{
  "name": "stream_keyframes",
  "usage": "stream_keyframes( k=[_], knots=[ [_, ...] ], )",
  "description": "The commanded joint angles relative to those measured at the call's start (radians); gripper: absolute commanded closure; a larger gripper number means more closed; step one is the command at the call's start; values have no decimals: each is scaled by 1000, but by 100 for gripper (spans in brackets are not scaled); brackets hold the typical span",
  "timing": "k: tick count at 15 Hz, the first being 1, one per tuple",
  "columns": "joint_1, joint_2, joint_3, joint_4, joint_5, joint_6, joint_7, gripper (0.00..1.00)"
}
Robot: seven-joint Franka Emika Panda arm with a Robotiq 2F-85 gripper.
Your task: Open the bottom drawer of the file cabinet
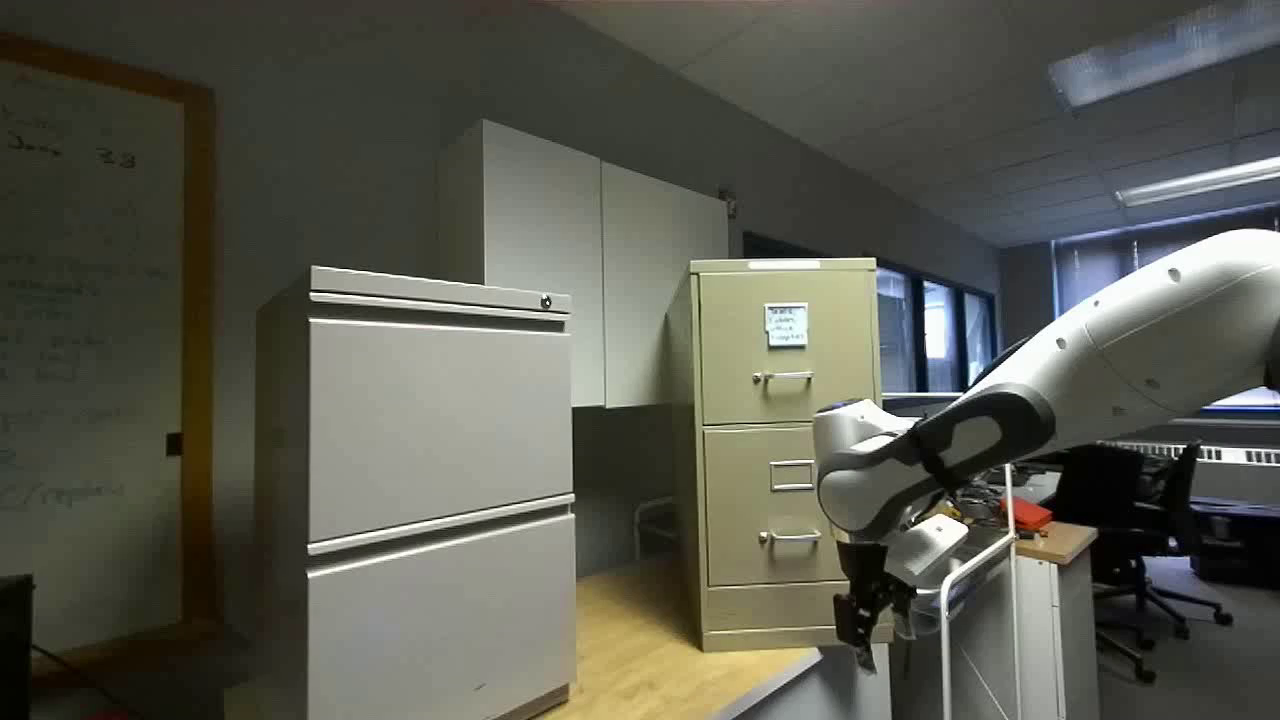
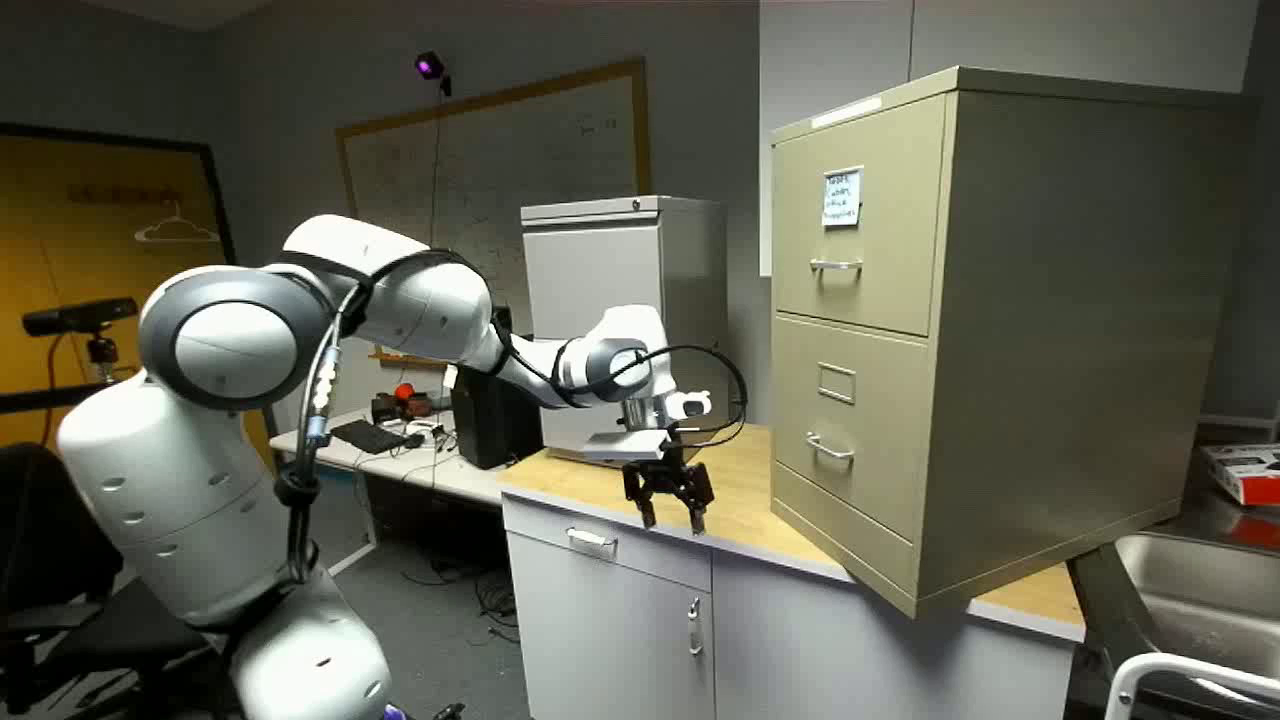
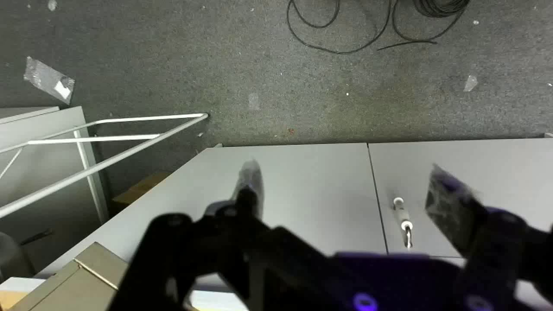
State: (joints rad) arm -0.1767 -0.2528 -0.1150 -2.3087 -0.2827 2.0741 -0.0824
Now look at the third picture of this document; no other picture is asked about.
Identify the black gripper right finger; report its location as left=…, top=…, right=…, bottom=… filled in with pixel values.
left=423, top=163, right=492, bottom=263

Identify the coiled black cable bundle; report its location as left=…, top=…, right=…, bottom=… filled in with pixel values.
left=411, top=0, right=470, bottom=20

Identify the white metal tube frame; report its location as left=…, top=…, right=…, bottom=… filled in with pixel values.
left=0, top=113, right=211, bottom=222

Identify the silver cabinet door handle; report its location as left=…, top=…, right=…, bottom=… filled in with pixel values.
left=392, top=196, right=416, bottom=251

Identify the beige metal file cabinet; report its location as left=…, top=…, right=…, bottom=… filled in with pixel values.
left=9, top=241, right=131, bottom=311

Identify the clear plastic bag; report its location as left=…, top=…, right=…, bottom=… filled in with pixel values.
left=22, top=56, right=78, bottom=106

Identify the thin black floor cable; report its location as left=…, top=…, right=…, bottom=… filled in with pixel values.
left=285, top=0, right=441, bottom=58

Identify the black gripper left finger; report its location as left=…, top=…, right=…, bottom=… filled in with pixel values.
left=230, top=160, right=266, bottom=225

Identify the grey base cabinet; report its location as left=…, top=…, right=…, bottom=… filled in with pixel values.
left=33, top=137, right=553, bottom=291

